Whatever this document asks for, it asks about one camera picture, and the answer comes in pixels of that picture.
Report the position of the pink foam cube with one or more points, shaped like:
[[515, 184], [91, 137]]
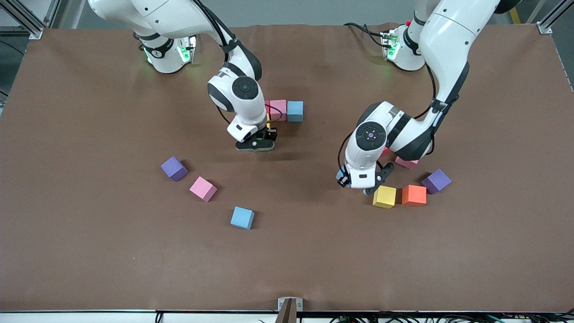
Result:
[[406, 163], [279, 109], [203, 189]]

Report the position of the aluminium frame post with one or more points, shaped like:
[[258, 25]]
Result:
[[22, 15], [554, 15]]

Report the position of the orange foam cube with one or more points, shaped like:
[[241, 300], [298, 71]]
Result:
[[414, 195]]

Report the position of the purple foam cube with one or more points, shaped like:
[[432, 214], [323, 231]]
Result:
[[436, 181], [174, 168]]

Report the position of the light blue foam cube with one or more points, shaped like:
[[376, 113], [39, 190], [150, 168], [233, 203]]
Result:
[[242, 217], [295, 111], [340, 172]]

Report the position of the metal mount bracket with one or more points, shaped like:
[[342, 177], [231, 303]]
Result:
[[281, 303]]

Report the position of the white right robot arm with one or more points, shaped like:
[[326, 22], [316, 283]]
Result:
[[244, 101]]

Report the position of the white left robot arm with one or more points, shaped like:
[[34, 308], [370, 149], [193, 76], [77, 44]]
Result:
[[448, 36]]

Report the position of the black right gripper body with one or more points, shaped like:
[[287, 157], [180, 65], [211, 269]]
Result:
[[271, 133]]

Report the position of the brown table mat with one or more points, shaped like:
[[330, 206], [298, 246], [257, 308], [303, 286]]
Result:
[[89, 260]]

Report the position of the base connector box green light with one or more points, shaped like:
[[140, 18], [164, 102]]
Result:
[[186, 49], [390, 45]]

